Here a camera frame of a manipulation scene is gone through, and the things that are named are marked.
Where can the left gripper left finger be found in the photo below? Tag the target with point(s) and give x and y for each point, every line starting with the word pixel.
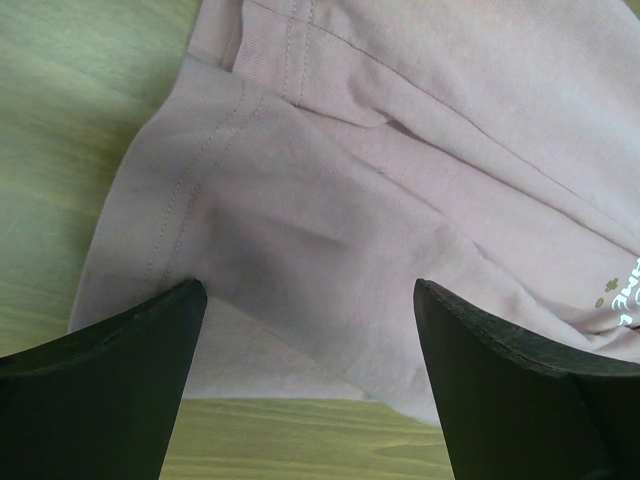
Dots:
pixel 101 402

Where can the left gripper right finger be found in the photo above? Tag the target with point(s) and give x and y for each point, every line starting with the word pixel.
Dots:
pixel 514 405

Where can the pink t-shirt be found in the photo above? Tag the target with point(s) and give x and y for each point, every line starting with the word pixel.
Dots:
pixel 316 158

